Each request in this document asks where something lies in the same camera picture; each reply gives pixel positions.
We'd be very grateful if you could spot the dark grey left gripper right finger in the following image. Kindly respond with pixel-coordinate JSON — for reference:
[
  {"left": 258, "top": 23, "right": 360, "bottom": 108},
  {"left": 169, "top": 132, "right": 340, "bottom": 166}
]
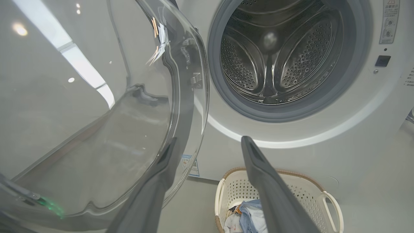
[{"left": 241, "top": 136, "right": 321, "bottom": 233}]

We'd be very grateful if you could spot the white perforated basket brown rim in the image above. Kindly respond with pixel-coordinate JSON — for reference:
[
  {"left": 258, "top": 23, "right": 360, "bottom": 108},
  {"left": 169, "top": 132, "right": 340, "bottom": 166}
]
[{"left": 215, "top": 167, "right": 344, "bottom": 233}]

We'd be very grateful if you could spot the grey warning label sticker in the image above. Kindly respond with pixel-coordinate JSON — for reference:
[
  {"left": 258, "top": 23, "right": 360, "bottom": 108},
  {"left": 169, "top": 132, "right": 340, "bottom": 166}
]
[{"left": 379, "top": 0, "right": 400, "bottom": 44}]

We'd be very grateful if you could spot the white front-load washing machine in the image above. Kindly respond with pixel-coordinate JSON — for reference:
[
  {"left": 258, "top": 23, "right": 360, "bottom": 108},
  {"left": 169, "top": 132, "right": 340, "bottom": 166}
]
[{"left": 175, "top": 0, "right": 414, "bottom": 201}]

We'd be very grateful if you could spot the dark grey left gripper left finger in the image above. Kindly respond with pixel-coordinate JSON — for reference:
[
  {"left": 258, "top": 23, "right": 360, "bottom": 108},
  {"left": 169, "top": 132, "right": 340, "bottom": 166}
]
[{"left": 107, "top": 138, "right": 178, "bottom": 233}]

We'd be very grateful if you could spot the blue energy label sticker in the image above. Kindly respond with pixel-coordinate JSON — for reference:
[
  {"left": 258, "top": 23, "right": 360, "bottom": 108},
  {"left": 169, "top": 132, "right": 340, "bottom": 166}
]
[{"left": 181, "top": 155, "right": 200, "bottom": 177}]

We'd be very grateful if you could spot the washing machine glass door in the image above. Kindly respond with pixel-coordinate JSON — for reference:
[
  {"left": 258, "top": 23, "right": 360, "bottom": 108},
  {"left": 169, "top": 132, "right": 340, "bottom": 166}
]
[{"left": 0, "top": 0, "right": 210, "bottom": 233}]

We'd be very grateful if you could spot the small printed text label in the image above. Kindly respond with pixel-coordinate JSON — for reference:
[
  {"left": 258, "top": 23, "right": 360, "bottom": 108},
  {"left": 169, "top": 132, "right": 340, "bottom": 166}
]
[{"left": 404, "top": 66, "right": 414, "bottom": 87}]

